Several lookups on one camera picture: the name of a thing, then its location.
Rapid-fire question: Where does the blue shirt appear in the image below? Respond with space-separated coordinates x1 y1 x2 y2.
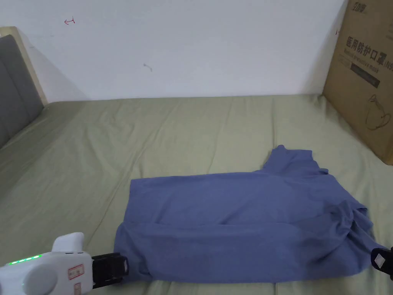
113 145 377 284

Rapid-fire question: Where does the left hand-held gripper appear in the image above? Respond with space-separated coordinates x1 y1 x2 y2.
0 232 130 295

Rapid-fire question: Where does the brown cardboard carton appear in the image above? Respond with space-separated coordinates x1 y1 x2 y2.
322 0 393 166

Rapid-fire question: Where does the bed with pale green sheet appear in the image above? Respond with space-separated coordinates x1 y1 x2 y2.
0 93 393 295

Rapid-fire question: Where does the grey padded headboard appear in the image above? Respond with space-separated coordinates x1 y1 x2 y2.
0 26 50 149

